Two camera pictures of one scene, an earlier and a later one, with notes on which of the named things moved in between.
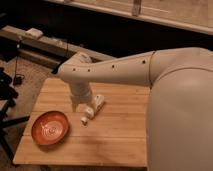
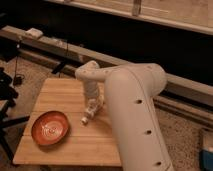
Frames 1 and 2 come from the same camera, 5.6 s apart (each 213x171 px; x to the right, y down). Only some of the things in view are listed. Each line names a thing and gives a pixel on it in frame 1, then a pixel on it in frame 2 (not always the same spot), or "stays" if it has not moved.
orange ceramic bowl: (49, 127) stays
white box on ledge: (34, 33) stays
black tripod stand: (8, 94) stays
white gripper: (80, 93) -> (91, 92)
